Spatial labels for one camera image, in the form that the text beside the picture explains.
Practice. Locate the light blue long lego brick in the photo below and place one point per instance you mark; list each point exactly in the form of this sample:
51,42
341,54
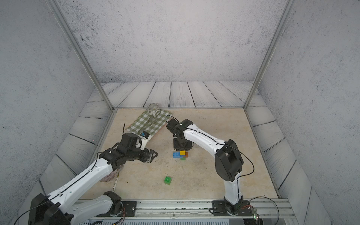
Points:
176,155

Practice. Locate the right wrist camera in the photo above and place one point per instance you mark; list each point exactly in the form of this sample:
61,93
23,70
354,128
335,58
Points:
177,128

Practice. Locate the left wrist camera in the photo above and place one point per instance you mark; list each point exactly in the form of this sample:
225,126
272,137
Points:
129,140

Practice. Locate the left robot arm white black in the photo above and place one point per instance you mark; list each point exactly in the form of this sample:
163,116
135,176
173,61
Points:
58,207

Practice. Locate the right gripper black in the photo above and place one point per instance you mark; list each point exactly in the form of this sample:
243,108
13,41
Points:
176,146

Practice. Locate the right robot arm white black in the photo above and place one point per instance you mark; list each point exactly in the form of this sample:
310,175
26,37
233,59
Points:
228,159

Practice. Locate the green checkered cloth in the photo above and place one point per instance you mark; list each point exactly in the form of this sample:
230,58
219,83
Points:
148,123

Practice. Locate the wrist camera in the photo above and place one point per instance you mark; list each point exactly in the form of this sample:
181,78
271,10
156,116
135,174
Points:
177,128
129,140

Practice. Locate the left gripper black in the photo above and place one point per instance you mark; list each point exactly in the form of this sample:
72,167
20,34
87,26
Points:
150,158

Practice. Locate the right aluminium frame post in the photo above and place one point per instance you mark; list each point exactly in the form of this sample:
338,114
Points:
270,51

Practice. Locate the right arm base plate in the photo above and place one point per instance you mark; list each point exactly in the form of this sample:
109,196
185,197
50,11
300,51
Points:
225,208

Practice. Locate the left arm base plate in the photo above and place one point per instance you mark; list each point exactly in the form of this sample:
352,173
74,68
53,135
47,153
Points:
128,208

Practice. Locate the pink glass bowl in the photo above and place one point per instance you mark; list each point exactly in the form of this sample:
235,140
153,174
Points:
110,176

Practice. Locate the aluminium front rail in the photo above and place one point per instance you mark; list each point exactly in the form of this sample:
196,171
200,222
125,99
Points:
279,211

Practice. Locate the left aluminium frame post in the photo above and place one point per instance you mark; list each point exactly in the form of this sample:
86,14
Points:
60,18

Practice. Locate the aluminium frame post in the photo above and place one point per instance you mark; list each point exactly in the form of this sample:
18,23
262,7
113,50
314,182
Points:
60,18
270,51

